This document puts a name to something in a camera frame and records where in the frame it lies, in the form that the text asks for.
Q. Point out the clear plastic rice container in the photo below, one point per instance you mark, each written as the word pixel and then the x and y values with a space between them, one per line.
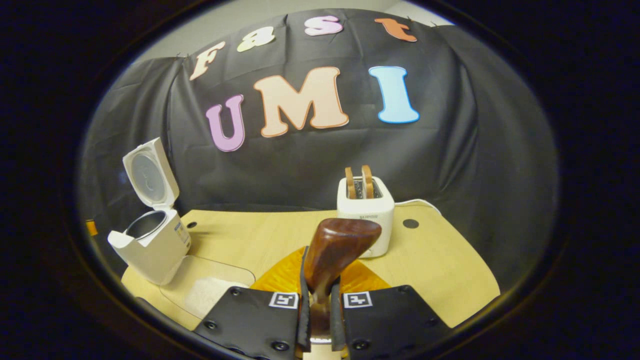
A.
pixel 220 270

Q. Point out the black backdrop cloth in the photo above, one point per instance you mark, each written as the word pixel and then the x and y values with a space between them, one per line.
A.
pixel 425 150

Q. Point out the white toaster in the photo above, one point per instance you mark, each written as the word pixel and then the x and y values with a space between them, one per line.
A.
pixel 372 215

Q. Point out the white rice cooker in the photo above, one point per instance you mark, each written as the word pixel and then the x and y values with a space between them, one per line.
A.
pixel 155 250

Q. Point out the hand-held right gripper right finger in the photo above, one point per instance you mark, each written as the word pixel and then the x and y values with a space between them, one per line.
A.
pixel 390 320

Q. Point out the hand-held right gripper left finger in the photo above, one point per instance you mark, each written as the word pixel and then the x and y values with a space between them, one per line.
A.
pixel 250 320

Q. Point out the toasted bread slice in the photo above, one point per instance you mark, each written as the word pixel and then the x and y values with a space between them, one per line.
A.
pixel 367 182
pixel 350 185

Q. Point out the brown wooden spoon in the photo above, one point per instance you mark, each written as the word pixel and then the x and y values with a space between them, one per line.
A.
pixel 335 245

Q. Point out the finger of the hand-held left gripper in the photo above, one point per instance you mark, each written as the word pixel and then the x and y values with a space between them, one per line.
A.
pixel 91 228

